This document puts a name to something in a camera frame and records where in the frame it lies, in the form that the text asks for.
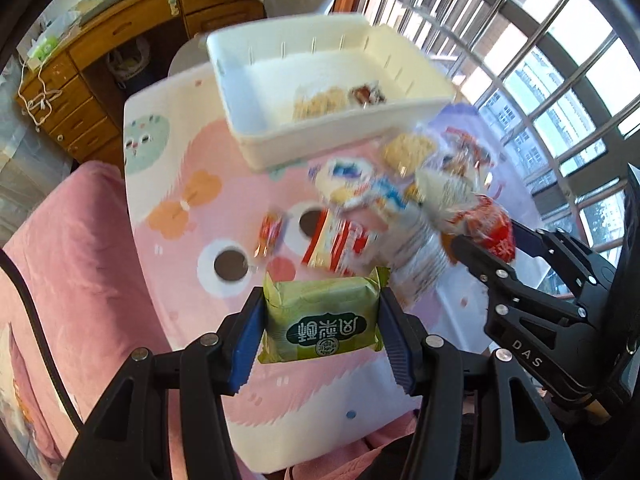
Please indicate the dark red candy in bin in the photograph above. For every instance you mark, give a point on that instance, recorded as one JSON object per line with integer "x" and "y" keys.
{"x": 368, "y": 94}

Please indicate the cartoon monster table cloth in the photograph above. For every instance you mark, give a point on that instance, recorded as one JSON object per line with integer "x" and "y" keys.
{"x": 195, "y": 209}

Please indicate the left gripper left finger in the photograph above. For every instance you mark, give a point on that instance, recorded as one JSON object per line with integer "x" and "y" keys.
{"x": 126, "y": 436}

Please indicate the wooden desk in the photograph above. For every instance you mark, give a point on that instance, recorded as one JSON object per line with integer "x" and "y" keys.
{"x": 79, "y": 105}

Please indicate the white label snack packet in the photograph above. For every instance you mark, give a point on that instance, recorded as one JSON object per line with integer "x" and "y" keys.
{"x": 445, "y": 198}

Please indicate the green pastry packet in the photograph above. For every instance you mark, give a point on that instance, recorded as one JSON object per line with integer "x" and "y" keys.
{"x": 314, "y": 319}

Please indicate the metal window grille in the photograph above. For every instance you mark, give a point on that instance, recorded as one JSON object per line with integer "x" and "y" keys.
{"x": 555, "y": 82}

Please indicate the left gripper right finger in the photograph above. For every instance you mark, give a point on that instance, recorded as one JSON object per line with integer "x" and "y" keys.
{"x": 480, "y": 416}

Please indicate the red packet snack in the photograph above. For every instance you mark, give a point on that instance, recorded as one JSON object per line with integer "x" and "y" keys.
{"x": 490, "y": 226}

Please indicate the red white wafer packet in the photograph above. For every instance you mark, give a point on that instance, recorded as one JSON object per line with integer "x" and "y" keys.
{"x": 340, "y": 246}

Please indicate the clear rice cracker packet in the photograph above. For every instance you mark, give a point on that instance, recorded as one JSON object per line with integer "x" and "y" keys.
{"x": 407, "y": 152}

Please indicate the white plastic bin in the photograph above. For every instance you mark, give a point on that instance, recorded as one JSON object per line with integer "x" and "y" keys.
{"x": 261, "y": 66}

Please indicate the oat cracker packet in bin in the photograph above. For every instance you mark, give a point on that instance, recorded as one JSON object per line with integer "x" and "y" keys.
{"x": 328, "y": 101}

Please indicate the blue snack packet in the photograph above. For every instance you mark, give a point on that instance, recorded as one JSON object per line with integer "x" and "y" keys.
{"x": 387, "y": 200}

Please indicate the small red orange twist snack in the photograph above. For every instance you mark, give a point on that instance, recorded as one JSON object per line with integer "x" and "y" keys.
{"x": 269, "y": 233}

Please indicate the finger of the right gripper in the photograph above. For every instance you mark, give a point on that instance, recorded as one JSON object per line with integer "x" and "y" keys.
{"x": 509, "y": 300}
{"x": 574, "y": 264}

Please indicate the blueberry bread packet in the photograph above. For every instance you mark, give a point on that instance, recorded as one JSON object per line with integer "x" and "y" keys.
{"x": 344, "y": 182}

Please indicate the large clear label packet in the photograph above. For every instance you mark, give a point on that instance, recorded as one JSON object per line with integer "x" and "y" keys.
{"x": 412, "y": 250}

